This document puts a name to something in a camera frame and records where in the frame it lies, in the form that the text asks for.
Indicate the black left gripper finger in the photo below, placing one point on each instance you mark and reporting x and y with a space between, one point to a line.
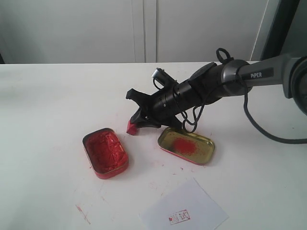
138 117

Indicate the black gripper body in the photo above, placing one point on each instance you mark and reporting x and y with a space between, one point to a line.
163 106

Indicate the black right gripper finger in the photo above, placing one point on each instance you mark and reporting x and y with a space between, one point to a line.
151 124

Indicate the red plastic stamp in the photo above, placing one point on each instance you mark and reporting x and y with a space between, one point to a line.
132 128

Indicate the red ink tin box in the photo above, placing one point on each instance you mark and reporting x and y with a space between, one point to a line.
105 153

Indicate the white paper sheet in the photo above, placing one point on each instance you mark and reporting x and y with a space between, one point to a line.
188 207

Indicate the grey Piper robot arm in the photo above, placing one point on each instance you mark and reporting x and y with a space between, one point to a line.
212 82

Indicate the gold tin lid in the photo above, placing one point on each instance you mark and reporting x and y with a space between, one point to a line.
188 146

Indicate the white cabinet doors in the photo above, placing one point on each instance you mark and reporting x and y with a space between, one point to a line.
132 31

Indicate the dark door frame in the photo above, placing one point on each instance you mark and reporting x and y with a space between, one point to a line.
288 32

